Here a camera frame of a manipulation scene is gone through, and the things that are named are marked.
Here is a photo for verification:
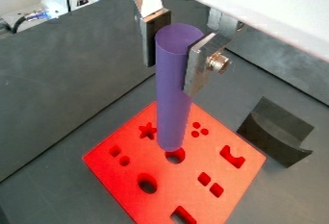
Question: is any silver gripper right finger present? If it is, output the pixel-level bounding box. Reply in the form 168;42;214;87
184;9;245;96

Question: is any black curved holder block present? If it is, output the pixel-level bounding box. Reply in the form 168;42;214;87
237;97;313;167

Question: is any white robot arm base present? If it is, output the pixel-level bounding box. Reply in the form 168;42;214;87
0;0;98;34

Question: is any purple cylinder peg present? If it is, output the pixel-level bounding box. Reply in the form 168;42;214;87
156;23;204;152

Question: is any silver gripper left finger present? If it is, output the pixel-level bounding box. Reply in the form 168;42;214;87
134;0;172;67

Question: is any red shape sorter board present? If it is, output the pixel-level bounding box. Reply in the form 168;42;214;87
83;105;267;224

